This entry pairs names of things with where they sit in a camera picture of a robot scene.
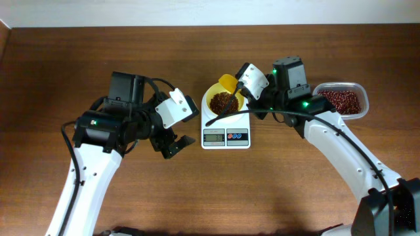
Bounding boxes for red beans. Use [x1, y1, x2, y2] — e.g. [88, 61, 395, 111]
[209, 92, 239, 115]
[317, 90, 362, 115]

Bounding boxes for red beans in container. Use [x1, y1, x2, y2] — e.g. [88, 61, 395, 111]
[317, 90, 362, 115]

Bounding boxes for yellow plastic measuring scoop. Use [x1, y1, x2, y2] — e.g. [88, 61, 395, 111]
[219, 74, 238, 93]

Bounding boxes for clear plastic bean container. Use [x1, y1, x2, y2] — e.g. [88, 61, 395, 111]
[312, 82, 369, 120]

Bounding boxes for yellow plastic bowl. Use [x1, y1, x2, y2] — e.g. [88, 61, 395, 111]
[204, 83, 245, 117]

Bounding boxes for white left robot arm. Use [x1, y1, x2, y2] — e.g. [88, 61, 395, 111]
[46, 71, 199, 235]

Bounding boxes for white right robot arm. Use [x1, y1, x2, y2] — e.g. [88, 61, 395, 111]
[236, 56, 419, 236]

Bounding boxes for white digital kitchen scale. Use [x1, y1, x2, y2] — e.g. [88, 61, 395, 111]
[201, 84, 251, 149]

